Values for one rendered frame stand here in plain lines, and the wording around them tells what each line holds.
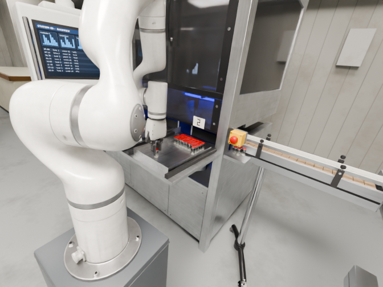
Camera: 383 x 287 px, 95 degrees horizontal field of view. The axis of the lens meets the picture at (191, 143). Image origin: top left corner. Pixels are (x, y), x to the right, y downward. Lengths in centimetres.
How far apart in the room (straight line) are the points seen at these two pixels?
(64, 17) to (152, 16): 88
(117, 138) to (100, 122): 4
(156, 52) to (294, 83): 290
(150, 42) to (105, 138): 47
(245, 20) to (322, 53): 255
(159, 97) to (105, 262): 59
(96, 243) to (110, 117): 31
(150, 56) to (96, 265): 65
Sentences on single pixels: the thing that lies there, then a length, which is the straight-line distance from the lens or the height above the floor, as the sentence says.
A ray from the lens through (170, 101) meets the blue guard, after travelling 121.
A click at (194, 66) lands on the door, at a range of 108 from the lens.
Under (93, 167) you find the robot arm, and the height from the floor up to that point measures 112.
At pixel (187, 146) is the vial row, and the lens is 100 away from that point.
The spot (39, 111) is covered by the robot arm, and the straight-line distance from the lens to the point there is 38.
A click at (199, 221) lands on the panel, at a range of 143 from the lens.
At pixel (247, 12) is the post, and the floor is 156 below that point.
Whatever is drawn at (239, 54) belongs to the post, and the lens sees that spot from 93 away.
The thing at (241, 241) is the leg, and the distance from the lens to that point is 153.
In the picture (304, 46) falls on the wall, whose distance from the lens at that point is 344.
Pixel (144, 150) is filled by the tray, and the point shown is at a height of 88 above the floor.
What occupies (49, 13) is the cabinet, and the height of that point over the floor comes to 152.
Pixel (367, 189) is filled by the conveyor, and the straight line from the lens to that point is 106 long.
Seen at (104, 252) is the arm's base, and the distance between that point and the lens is 54.
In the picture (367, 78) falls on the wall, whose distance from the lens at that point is 344.
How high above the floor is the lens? 133
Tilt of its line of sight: 24 degrees down
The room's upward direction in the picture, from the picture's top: 6 degrees clockwise
